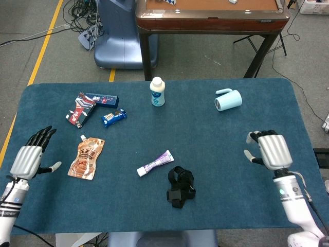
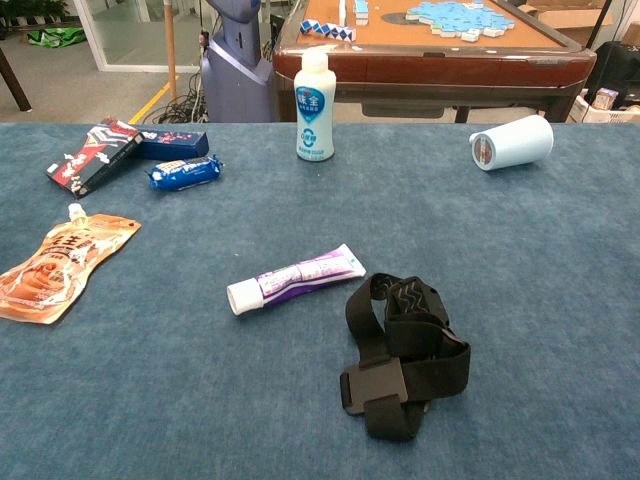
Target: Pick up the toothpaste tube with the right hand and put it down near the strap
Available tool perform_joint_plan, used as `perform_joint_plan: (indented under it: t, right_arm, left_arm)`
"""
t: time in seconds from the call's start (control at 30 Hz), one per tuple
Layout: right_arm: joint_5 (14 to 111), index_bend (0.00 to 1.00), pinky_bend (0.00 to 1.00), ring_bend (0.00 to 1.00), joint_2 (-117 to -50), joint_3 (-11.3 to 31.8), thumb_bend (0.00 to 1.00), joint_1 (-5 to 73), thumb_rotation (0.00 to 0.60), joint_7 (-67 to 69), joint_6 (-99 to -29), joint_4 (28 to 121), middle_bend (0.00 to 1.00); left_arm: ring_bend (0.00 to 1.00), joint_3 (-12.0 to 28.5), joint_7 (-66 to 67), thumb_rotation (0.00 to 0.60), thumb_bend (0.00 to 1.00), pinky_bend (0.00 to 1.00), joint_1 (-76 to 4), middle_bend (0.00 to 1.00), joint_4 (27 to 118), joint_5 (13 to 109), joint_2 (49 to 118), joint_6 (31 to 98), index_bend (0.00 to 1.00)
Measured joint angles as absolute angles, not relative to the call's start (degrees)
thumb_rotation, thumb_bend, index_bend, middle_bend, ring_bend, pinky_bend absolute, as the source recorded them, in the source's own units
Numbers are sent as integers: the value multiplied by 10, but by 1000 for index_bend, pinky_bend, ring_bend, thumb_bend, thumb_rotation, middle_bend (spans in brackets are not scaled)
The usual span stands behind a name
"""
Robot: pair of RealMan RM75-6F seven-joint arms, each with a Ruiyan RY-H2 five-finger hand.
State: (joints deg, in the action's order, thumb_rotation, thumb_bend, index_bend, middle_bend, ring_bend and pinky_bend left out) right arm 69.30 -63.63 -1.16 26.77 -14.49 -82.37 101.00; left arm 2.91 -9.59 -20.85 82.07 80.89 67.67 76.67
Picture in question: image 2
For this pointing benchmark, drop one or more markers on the black red patterned box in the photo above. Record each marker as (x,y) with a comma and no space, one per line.
(95,157)

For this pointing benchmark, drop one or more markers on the black bag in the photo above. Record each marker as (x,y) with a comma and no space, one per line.
(615,70)

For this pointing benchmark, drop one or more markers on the green bag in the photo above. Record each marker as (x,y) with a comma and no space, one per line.
(55,37)

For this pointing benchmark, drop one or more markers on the white storage crate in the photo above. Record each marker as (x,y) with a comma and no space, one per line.
(610,116)

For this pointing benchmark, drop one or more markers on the blue white snake puzzle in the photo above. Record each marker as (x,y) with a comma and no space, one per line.
(327,31)

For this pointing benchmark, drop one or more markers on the white purple toothpaste tube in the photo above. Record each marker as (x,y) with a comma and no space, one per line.
(300,280)

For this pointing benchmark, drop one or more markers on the wooden pole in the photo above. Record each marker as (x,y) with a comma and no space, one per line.
(170,50)

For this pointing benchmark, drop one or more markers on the light blue mug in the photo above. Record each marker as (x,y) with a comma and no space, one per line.
(520,142)

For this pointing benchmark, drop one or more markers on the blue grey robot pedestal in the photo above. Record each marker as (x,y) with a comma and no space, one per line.
(235,75)

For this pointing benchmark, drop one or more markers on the blue cookie packet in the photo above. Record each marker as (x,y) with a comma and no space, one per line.
(185,172)

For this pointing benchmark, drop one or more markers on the dark blue long box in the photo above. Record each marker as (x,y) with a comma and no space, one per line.
(175,144)

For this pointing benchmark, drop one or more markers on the small stack of tiles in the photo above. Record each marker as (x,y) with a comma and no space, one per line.
(361,12)

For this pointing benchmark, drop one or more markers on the blue mahjong tile pile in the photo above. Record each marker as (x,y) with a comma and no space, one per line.
(460,17)

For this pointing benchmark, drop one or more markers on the brown mahjong table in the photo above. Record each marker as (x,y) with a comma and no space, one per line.
(450,65)

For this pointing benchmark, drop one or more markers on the small printed carton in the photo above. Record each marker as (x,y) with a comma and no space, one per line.
(604,98)

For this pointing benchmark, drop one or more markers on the cardboard box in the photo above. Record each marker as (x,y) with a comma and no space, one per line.
(575,20)

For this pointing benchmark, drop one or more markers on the dark table leg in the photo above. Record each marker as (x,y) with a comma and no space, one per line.
(15,82)

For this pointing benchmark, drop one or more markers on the white yogurt drink bottle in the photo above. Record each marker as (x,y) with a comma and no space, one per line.
(315,110)

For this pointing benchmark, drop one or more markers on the orange spout pouch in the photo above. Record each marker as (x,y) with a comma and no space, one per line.
(55,270)

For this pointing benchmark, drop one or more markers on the blue table mat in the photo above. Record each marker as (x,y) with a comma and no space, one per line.
(200,375)

